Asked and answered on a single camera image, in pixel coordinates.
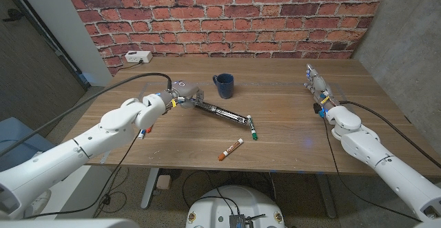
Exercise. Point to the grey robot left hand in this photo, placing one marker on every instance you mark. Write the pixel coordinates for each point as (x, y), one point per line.
(187, 90)

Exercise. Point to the white power strip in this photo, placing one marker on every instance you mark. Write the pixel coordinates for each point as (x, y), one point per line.
(138, 56)

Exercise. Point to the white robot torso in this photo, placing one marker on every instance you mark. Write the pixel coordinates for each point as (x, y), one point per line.
(234, 204)

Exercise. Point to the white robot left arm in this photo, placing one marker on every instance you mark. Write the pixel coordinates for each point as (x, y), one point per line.
(51, 166)

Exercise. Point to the grey table leg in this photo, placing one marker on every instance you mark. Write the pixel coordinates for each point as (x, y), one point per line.
(327, 200)
(150, 190)

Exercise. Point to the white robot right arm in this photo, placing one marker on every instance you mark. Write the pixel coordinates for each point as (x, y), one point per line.
(386, 162)

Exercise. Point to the dark wooden door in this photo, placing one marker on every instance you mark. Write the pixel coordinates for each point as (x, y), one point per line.
(27, 76)

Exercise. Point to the blue plastic bin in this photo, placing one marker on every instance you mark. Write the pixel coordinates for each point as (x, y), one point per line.
(17, 135)

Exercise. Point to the navy blue mug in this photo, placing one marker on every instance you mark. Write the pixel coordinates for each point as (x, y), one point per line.
(225, 86)

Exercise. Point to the green dry erase marker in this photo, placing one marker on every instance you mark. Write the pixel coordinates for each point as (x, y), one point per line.
(252, 128)

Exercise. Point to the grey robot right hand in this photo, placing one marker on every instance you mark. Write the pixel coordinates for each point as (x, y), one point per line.
(320, 86)

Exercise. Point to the orange dry erase marker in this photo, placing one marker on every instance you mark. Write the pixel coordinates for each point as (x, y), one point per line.
(230, 149)

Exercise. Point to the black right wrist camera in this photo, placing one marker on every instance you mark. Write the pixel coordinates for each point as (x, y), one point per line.
(317, 108)

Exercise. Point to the beige box under table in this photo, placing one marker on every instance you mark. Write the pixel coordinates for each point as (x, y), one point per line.
(164, 182)

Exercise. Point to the seated person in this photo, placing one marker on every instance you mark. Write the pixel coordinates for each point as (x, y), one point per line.
(39, 202)

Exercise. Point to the blue dry erase marker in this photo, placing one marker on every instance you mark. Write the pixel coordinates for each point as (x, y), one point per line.
(141, 135)

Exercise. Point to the red brick print backdrop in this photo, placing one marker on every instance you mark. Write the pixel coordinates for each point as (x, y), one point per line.
(224, 21)

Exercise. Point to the grey finned torso module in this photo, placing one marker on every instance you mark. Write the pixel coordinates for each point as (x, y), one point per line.
(237, 222)

